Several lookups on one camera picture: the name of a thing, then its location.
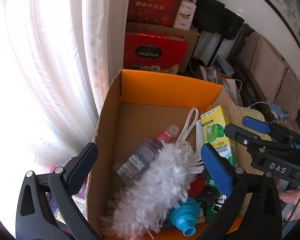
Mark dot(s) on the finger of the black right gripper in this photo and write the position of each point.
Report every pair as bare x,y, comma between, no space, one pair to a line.
257,125
245,138

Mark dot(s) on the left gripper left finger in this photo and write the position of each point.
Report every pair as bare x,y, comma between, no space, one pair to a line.
34,218

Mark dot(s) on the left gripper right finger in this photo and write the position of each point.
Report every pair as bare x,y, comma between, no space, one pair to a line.
252,207

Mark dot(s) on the yellow green tea carton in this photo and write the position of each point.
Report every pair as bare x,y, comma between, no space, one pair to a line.
213,125

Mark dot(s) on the blue silicone funnel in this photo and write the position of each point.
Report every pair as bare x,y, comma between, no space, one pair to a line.
184,218

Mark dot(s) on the white fluffy duster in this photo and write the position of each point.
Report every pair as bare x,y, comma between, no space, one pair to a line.
142,206

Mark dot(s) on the clear bottle pink cap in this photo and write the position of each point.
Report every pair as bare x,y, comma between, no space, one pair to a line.
133,167

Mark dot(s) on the person hand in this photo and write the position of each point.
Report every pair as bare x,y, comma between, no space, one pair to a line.
291,197

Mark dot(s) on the yellow plaid cushion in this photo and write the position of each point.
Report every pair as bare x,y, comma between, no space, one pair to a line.
254,115

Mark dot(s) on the box of clutter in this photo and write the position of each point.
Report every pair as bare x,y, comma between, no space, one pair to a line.
232,86

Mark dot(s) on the wooden sofa with cushions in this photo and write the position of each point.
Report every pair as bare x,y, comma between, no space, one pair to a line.
267,77

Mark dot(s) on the right black speaker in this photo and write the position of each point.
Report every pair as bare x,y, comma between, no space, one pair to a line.
231,24

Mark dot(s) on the black speaker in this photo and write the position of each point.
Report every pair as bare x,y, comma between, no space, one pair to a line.
231,24
207,15

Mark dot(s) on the orange cardboard box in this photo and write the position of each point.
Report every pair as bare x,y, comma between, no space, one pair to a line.
139,105

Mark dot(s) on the large brown cardboard box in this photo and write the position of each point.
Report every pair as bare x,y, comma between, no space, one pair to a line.
190,36

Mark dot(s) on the left black speaker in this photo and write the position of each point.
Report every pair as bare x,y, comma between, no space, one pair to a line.
207,15

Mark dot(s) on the pink tissue pack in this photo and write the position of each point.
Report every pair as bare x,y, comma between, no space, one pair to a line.
185,15

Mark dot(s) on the red chocolate collection box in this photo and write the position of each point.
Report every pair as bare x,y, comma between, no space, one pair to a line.
152,51

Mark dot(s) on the red tea gift bag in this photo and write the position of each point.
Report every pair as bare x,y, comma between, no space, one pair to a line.
156,12

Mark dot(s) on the white curtain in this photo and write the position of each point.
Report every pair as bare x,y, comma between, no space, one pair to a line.
57,59

